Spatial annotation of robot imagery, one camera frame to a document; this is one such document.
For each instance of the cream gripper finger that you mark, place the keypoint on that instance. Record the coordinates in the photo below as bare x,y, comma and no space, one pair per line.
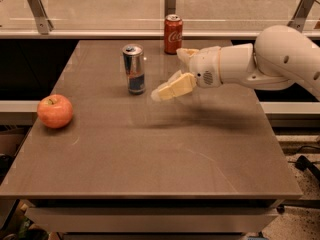
178,85
185,56

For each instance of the red coca-cola can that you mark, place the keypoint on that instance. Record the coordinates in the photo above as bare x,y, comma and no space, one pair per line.
173,26

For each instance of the right metal glass bracket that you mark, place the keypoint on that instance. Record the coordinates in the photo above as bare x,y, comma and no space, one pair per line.
300,16

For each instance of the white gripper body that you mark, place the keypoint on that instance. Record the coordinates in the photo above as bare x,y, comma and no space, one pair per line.
205,66

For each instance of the left metal glass bracket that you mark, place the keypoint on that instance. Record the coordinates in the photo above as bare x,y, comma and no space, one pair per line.
43,23

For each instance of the red apple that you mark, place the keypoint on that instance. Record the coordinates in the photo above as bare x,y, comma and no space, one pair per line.
55,111

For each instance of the middle metal glass bracket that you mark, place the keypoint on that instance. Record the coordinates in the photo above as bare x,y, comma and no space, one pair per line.
169,7

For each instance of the glass barrier panel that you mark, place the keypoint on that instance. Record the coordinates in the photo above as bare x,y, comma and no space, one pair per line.
220,15

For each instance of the silver blue redbull can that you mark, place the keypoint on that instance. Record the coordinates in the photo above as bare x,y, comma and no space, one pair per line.
133,56

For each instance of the metal glass bracket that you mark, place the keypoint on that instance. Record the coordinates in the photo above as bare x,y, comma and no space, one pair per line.
300,16
43,23
169,7

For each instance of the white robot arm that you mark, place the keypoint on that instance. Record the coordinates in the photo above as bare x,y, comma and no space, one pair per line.
280,57

